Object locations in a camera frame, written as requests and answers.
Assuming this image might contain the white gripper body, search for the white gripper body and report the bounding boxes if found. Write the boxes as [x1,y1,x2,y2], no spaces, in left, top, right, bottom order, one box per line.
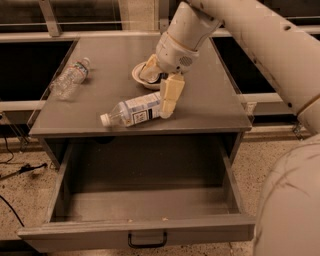
[156,32,199,74]

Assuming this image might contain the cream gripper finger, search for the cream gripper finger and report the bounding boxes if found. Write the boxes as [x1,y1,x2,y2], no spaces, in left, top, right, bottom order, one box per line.
[140,54,162,80]
[160,73,185,119]

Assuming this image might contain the blue label plastic bottle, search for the blue label plastic bottle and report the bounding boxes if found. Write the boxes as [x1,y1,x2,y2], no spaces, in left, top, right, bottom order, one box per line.
[100,91,160,127]

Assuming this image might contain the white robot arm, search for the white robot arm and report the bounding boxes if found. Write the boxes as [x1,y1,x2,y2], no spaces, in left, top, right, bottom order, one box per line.
[139,0,320,256]

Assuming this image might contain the clear crumpled plastic bottle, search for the clear crumpled plastic bottle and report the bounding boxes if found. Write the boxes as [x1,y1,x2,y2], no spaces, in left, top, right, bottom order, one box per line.
[49,57,90,100]

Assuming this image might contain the grey open top drawer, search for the grey open top drawer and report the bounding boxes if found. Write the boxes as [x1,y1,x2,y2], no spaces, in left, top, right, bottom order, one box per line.
[18,134,255,252]

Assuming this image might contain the blue soda can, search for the blue soda can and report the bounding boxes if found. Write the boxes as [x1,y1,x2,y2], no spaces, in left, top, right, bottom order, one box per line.
[146,73,168,84]

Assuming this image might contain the white ceramic bowl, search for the white ceramic bowl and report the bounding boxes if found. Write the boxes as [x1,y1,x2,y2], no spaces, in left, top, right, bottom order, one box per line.
[131,62,167,91]

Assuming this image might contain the grey cabinet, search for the grey cabinet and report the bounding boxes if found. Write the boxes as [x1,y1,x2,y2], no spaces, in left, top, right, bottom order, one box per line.
[28,34,253,169]

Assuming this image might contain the metal window railing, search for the metal window railing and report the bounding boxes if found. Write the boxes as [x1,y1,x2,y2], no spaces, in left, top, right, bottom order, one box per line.
[0,0,320,44]

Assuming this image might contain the black drawer handle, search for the black drawer handle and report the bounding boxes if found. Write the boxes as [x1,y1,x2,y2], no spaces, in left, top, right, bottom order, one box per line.
[127,232,167,249]

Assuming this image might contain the black floor cable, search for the black floor cable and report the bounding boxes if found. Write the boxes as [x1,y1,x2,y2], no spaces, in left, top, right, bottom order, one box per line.
[0,136,49,228]

